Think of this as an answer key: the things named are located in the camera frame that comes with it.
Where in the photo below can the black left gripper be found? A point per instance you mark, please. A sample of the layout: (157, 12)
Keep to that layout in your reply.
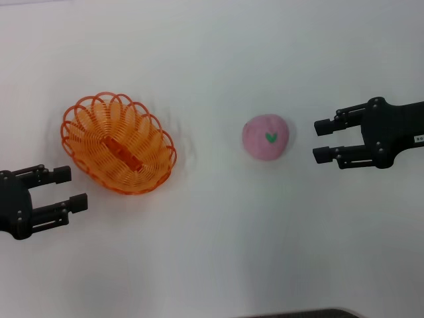
(15, 205)

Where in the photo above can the orange woven plastic basket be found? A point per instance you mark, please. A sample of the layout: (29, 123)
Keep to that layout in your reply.
(119, 152)

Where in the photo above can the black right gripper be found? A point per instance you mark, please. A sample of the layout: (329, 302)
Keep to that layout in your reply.
(391, 129)

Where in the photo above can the pink plush peach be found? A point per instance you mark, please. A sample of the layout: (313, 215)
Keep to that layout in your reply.
(261, 142)

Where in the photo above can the dark robot torso edge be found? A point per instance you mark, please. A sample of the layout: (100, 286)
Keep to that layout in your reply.
(314, 313)

